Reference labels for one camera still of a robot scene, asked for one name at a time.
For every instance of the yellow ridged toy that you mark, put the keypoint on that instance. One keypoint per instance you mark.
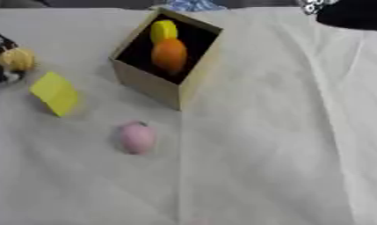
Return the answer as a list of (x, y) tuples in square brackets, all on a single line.
[(18, 58)]

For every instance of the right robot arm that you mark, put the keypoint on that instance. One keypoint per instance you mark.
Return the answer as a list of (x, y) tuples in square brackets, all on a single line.
[(352, 14)]

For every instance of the tan cardboard box black inside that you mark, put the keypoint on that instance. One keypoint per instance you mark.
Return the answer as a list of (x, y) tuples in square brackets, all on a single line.
[(150, 85)]

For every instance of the yellow block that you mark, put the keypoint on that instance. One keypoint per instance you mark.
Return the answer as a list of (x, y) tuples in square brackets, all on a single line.
[(55, 93)]

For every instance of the pink toy fruit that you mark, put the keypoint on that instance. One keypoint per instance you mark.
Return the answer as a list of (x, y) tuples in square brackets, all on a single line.
[(137, 139)]

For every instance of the yellow toy fruit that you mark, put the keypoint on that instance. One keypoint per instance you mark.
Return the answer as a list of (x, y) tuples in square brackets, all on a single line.
[(163, 29)]

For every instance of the orange toy fruit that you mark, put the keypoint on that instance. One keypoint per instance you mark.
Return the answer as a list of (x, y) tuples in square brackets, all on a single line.
[(169, 55)]

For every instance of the blue white patterned fabric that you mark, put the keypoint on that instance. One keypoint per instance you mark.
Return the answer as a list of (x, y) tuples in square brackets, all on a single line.
[(193, 4)]

